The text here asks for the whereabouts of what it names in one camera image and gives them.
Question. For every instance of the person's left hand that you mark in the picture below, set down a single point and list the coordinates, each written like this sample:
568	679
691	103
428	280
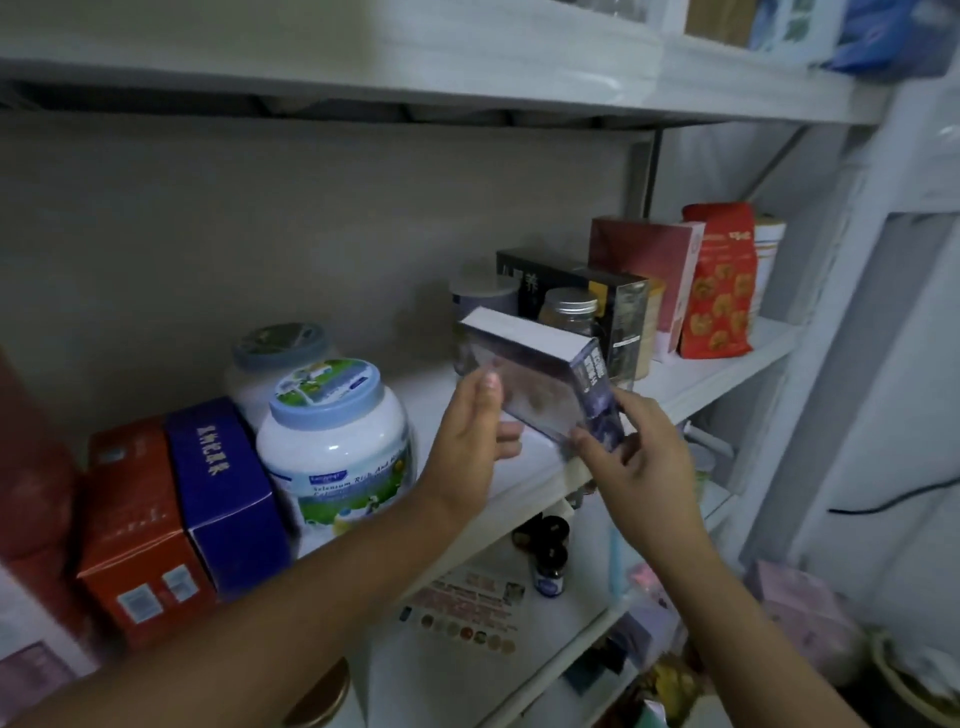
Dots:
465	450

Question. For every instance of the person's right hand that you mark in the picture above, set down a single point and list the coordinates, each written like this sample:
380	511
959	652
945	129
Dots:
653	488

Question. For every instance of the black box white edge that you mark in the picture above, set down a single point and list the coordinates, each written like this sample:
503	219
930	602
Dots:
540	375

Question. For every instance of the white tub green label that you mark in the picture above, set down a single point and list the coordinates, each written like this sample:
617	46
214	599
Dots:
338	458

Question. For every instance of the large white green milk tin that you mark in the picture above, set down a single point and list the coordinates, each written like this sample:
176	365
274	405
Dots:
483	293

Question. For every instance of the clear bottle silver lid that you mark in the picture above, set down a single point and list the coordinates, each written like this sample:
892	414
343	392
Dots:
567	311

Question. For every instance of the black box yellow print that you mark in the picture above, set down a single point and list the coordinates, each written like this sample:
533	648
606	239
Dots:
615	315

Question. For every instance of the purple blue long box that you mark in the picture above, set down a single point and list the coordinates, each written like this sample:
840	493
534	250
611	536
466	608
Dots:
225	495

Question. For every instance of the orange red long box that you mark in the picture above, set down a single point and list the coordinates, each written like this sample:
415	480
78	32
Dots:
135	540

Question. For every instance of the white metal shelving unit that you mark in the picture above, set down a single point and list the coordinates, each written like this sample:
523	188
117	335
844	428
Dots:
525	60

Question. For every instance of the person's right forearm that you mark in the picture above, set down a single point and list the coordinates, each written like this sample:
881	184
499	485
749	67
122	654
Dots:
750	645

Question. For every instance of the person's left forearm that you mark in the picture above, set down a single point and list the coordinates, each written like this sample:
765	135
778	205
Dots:
225	630

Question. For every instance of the pink cherry blossom box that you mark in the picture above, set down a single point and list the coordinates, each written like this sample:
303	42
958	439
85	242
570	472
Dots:
645	255

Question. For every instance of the small dark bottle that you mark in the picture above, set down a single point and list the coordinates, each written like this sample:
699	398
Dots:
525	530
551	563

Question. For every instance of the white colourful sticker sheet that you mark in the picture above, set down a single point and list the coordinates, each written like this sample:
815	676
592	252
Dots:
465	612

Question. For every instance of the pink carton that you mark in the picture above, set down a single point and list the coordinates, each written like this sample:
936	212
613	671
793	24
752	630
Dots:
803	615

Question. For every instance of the red patterned bag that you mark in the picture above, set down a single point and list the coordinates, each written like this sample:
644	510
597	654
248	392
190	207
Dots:
723	285

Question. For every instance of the white tub blue lid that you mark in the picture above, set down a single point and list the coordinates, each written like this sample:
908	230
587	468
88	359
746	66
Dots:
270	360

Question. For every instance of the white striped canister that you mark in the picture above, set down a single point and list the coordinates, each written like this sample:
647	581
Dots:
768	263

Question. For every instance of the waste basket with rubbish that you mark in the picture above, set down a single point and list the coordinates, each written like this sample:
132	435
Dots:
918	683

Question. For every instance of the blue plastic bag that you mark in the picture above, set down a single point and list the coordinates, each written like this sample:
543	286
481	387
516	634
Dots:
900	33

